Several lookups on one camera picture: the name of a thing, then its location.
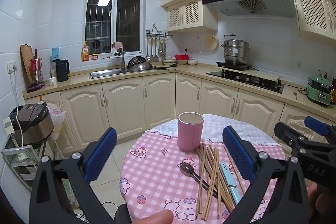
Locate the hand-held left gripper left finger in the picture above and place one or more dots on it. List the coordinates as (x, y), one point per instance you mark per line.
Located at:
(101, 155)

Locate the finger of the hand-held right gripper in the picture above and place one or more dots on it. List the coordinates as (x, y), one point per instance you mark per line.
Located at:
(286, 132)
(316, 125)

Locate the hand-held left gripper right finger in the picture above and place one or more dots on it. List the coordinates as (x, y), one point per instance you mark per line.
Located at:
(237, 155)

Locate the light blue sheathed knife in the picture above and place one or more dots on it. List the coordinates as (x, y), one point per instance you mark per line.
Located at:
(225, 174)

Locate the bundle of wooden chopsticks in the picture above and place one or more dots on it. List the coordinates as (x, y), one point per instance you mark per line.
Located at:
(207, 158)

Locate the pink cup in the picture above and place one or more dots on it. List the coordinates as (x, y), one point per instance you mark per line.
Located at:
(189, 134)

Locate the row of hanging metal utensils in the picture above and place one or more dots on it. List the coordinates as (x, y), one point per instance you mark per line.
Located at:
(155, 49)

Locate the person's right hand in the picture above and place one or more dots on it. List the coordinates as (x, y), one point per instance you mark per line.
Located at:
(313, 197)

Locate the person's left hand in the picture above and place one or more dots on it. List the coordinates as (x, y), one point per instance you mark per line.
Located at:
(155, 218)

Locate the green electric cooker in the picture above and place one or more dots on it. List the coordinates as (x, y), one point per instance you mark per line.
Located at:
(319, 92)

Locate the dark sauce bottle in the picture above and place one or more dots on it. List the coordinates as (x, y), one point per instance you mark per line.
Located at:
(333, 94)

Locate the small metal spoon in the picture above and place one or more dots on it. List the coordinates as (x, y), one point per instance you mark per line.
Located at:
(295, 95)

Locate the clear plastic bag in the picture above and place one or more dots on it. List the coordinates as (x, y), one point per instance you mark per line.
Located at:
(57, 121)

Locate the pink checked tablecloth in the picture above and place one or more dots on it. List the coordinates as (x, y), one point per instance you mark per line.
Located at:
(157, 176)

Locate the black glass gas stove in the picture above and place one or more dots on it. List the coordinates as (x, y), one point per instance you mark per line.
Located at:
(236, 78)

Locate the brown rice cooker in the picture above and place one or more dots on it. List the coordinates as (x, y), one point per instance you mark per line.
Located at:
(34, 124)

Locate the stainless steel sink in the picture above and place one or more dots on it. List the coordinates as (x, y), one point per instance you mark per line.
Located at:
(107, 74)

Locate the black induction cooker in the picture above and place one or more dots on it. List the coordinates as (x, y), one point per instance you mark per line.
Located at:
(233, 66)

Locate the metal glass shelf rack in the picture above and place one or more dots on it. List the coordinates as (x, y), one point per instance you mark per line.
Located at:
(15, 161)

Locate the small white cup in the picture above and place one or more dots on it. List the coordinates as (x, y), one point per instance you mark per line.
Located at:
(52, 81)

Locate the black electric kettle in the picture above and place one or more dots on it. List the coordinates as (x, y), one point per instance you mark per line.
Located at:
(62, 70)

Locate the stainless steel steamer pot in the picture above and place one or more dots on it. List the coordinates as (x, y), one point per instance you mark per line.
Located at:
(236, 52)

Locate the metal faucet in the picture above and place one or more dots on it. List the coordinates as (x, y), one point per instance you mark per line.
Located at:
(122, 64)

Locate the purple tray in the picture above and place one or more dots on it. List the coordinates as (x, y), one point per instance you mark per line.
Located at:
(35, 87)

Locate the small red jar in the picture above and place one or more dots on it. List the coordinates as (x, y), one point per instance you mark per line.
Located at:
(95, 57)

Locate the metal wok in sink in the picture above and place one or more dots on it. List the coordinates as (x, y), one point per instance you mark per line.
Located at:
(136, 61)

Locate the white bowl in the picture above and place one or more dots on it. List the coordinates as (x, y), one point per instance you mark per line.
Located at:
(192, 62)

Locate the orange bottle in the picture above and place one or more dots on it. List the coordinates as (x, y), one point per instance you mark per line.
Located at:
(85, 53)

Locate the round flat board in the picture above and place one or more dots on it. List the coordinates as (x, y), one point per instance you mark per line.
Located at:
(161, 66)

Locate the red utensil holder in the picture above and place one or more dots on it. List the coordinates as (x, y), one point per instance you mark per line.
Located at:
(32, 69)

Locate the pink cloth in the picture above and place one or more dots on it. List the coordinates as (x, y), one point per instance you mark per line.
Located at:
(117, 46)

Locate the light blue box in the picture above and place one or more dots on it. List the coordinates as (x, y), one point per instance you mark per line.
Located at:
(55, 53)

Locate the red container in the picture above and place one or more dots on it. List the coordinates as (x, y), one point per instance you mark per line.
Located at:
(182, 57)

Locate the stacked patterned bowls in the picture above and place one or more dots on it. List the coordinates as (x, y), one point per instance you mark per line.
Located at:
(168, 60)

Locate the cream lattice door cabinet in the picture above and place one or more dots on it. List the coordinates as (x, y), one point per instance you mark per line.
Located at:
(191, 14)
(312, 8)

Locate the round bamboo mat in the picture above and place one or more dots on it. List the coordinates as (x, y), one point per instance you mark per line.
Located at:
(211, 42)

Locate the wooden cutting board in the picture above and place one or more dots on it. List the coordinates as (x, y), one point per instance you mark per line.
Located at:
(26, 61)

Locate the metal utensil rack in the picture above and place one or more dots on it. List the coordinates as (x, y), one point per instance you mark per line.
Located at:
(158, 34)

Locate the dark kitchen window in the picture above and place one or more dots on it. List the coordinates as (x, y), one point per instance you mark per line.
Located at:
(126, 16)

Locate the white wall power outlet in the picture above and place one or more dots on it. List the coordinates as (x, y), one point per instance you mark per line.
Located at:
(11, 66)

